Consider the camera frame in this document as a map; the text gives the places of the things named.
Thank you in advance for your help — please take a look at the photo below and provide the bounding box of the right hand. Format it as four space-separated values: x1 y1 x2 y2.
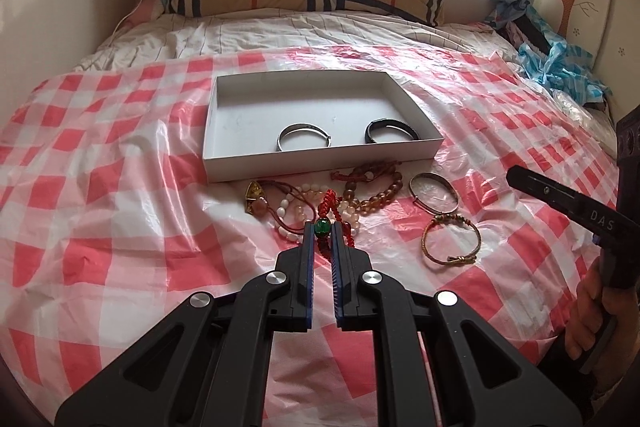
564 260 639 398

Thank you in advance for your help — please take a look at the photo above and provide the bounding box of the blue white crumpled cloth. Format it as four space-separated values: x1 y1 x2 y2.
487 0 611 105

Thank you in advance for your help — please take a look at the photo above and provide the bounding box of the yellow red braided cord bracelet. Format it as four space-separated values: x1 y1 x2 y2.
420 212 484 267

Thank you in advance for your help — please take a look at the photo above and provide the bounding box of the gold pendant cord necklace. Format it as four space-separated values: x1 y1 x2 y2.
243 178 302 216

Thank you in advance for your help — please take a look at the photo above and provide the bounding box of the red white checkered plastic sheet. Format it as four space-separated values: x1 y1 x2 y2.
1 46 617 419

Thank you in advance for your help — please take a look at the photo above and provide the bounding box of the black braided leather bracelet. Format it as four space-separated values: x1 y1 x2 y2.
363 117 420 145

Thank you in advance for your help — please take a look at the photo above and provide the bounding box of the white charging cable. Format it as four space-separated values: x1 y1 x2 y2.
110 0 156 46

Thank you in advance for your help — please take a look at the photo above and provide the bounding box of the white striped bed sheet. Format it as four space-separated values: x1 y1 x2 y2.
75 9 521 72

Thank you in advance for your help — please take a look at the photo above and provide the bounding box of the engraved silver bangle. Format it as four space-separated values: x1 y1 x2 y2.
409 172 460 216

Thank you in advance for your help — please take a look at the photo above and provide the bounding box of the red string bracelet green bead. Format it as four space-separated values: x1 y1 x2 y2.
314 188 355 260

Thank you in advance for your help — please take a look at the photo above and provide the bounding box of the white pearl bead bracelet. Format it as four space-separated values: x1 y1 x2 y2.
273 182 362 244

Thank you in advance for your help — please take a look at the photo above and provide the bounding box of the amber bead bracelet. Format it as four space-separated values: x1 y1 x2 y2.
330 159 405 217

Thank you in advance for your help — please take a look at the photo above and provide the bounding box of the white cardboard box tray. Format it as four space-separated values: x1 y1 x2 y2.
202 69 444 183

